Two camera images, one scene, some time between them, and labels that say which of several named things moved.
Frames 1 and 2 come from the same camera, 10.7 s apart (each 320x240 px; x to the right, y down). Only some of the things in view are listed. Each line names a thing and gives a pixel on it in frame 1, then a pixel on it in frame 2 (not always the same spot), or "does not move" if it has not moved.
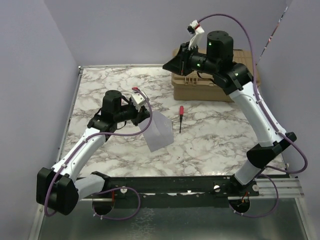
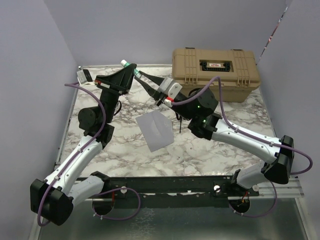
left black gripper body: x=136 y=119 → x=110 y=91
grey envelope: x=160 y=133 does not move
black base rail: x=168 y=191 does not move
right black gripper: x=178 y=63 → x=157 y=94
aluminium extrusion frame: x=277 y=188 does not move
